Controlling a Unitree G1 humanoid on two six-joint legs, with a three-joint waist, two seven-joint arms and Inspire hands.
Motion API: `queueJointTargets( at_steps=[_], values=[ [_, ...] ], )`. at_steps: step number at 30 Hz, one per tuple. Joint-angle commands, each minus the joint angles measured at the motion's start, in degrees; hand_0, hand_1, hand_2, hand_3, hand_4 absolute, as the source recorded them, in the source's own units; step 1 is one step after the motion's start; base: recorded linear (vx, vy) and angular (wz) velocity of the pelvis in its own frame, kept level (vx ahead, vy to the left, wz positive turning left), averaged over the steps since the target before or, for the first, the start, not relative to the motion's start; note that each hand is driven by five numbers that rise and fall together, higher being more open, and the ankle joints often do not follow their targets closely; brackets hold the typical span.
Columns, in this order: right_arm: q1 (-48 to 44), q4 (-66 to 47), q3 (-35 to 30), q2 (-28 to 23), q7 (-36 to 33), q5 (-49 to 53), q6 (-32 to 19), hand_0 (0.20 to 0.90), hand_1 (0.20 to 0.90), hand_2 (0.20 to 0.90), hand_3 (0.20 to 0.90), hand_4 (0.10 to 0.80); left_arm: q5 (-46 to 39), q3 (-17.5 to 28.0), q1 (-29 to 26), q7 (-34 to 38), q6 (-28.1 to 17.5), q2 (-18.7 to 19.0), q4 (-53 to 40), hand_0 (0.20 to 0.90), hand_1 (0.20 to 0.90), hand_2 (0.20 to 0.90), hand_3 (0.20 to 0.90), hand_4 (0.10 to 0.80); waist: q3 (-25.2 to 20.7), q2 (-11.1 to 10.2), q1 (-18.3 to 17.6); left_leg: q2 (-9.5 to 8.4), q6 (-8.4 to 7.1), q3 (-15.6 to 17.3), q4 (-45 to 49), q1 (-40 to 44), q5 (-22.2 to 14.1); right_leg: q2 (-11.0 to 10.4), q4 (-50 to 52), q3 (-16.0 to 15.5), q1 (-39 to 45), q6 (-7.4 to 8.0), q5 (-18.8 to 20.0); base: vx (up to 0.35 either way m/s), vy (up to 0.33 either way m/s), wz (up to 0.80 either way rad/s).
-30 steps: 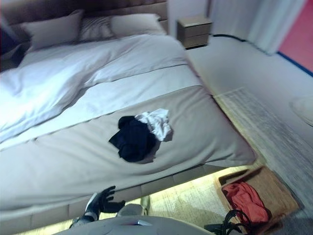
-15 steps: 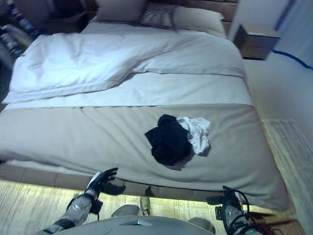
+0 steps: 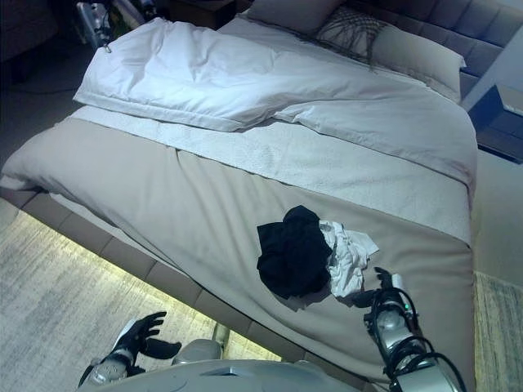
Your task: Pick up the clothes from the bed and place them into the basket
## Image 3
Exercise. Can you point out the silver metal equipment stand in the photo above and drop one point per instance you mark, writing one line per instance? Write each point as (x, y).
(92, 20)

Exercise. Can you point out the white cloth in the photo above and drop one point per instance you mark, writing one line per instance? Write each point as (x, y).
(122, 249)

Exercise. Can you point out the white textured blanket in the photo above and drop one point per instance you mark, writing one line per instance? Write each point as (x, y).
(327, 159)

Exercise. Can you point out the silver robot torso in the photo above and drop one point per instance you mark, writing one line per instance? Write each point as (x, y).
(245, 375)

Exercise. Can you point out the brown tufted headboard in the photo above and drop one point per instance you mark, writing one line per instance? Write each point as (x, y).
(449, 32)

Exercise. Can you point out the grey patterned rug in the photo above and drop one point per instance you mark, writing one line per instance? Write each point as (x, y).
(61, 294)

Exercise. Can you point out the grey patterned cushion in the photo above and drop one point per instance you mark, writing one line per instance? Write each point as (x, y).
(351, 32)

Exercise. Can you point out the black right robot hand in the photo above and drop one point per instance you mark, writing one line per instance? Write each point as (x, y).
(388, 283)

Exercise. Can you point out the brown bedside table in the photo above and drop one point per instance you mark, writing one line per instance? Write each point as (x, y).
(502, 126)
(204, 12)

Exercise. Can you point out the black garment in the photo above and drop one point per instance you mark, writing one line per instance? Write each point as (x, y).
(294, 253)

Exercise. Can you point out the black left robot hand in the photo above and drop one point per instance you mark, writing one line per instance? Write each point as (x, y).
(141, 335)

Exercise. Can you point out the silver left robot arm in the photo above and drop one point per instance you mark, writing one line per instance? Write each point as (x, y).
(106, 369)

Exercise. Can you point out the white garment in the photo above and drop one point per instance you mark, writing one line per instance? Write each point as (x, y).
(347, 269)

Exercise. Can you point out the plain beige pillow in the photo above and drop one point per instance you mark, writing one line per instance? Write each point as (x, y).
(290, 12)
(417, 61)

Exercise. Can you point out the white duvet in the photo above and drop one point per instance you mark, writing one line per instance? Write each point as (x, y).
(204, 73)

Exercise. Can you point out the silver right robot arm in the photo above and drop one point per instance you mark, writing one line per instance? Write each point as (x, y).
(392, 322)

